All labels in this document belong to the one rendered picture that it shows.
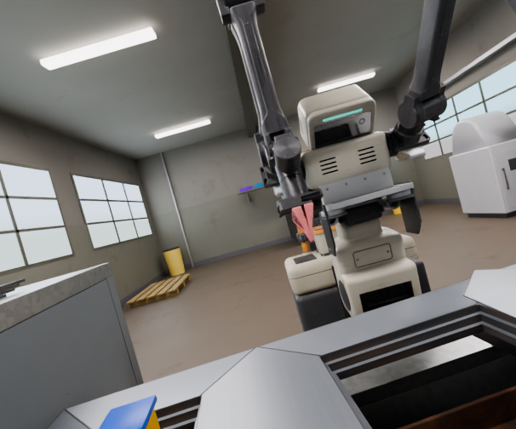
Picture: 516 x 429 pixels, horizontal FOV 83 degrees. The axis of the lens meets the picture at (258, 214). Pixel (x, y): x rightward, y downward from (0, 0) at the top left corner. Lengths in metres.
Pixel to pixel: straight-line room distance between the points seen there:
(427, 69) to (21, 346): 1.03
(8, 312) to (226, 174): 7.42
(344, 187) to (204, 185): 7.13
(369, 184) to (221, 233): 7.06
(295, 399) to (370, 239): 0.68
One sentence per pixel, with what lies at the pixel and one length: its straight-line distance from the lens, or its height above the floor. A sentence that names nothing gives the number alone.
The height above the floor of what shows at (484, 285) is 0.85.
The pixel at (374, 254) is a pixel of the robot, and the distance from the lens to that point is 1.00.
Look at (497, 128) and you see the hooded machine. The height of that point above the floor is 1.25.
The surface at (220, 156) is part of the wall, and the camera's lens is 7.97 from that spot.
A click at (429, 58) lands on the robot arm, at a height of 1.33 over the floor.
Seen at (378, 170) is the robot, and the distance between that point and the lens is 0.97.
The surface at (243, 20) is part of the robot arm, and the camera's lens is 0.82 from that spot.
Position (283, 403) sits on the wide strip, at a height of 0.85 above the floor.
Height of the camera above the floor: 1.09
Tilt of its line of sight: 1 degrees down
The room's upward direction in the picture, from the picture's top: 16 degrees counter-clockwise
